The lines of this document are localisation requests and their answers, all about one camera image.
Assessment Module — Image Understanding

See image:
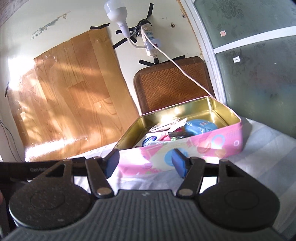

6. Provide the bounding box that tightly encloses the blue glasses case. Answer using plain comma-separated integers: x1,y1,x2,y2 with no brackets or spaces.
184,119,218,135

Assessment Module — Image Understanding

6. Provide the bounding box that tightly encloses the packaged pens blister pack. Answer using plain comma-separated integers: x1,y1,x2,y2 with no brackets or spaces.
149,117,187,133

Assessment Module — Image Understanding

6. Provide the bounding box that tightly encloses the pink metal tin box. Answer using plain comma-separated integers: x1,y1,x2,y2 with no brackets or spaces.
115,96,243,176

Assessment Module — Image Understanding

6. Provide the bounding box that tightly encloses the wood pattern floor sheet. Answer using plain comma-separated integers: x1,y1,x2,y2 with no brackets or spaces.
8,28,139,162

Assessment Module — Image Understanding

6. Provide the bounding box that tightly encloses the striped bed sheet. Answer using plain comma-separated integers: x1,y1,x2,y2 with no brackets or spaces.
69,116,296,235

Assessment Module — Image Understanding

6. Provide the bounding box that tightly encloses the brown woven seat cushion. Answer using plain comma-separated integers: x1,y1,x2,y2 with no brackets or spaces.
133,56,214,114

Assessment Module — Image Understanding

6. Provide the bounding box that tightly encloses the white power strip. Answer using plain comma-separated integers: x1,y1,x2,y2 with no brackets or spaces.
140,23,161,58

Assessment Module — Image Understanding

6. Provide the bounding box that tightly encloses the frosted glass sliding door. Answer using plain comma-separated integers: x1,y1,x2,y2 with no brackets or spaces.
193,1,295,137

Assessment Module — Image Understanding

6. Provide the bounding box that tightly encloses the white power cable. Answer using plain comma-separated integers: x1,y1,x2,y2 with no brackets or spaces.
140,29,215,98

